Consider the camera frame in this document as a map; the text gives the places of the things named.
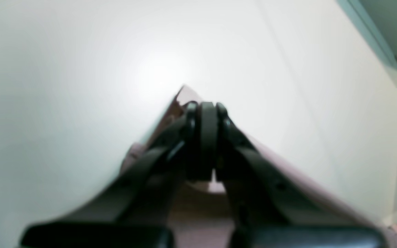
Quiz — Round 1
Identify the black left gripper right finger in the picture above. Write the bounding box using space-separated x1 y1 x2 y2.
198 102 387 248

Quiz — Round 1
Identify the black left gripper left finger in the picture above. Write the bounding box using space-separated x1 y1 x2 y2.
20 102 199 248

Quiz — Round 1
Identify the mauve grey t-shirt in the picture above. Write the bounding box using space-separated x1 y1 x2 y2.
120 86 397 248

